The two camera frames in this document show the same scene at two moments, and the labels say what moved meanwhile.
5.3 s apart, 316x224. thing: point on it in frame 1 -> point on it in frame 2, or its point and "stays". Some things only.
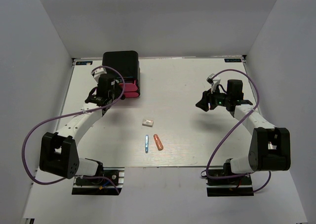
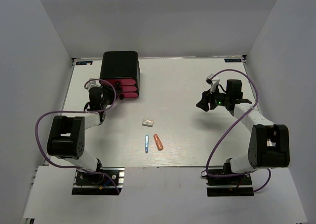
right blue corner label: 232,60 stays
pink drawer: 128,94 -> 129,88
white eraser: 147,123 stays
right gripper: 208,97 stays
